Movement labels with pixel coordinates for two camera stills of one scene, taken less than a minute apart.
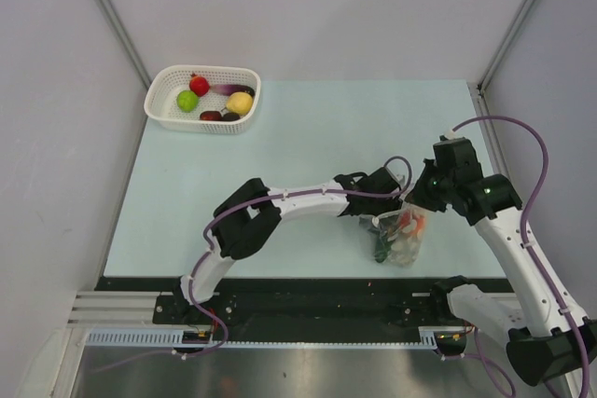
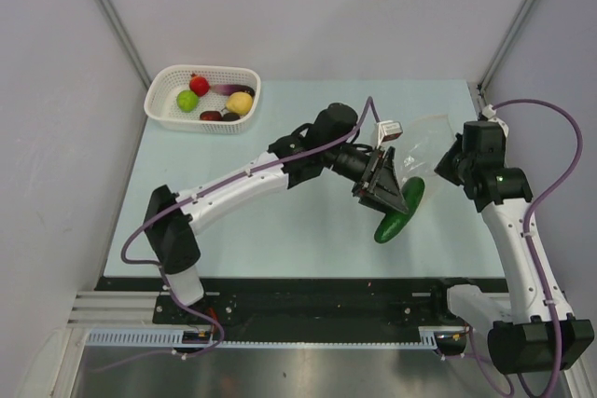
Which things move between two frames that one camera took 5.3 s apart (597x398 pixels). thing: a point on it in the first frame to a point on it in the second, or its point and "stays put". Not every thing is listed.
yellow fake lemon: x=239 y=102 stays put
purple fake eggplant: x=229 y=89 stays put
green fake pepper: x=187 y=101 stays put
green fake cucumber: x=381 y=237 to x=412 y=194
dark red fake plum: x=211 y=116 stays put
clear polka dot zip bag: x=394 y=237 to x=424 y=143
